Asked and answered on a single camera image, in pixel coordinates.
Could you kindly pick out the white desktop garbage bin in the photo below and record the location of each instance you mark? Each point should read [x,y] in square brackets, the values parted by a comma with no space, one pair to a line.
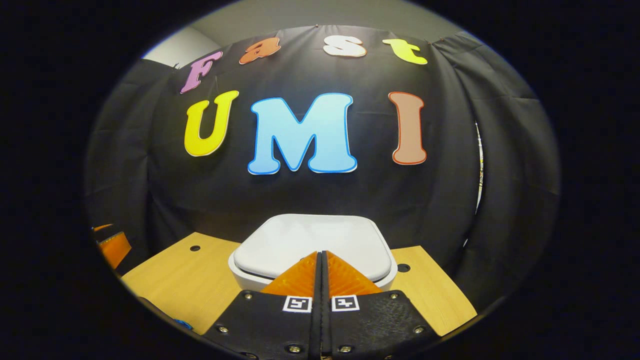
[310,235]

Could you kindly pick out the blue paper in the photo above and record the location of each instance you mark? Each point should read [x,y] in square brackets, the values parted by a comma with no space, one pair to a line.
[183,324]

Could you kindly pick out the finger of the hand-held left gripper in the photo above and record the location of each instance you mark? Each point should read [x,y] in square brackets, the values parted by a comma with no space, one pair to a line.
[102,228]
[116,249]

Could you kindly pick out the black backdrop cloth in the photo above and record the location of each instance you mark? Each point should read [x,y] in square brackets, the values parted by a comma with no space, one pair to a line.
[325,195]

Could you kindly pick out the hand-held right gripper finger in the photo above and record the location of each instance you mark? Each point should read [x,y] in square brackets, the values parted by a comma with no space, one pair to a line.
[327,335]
[315,335]

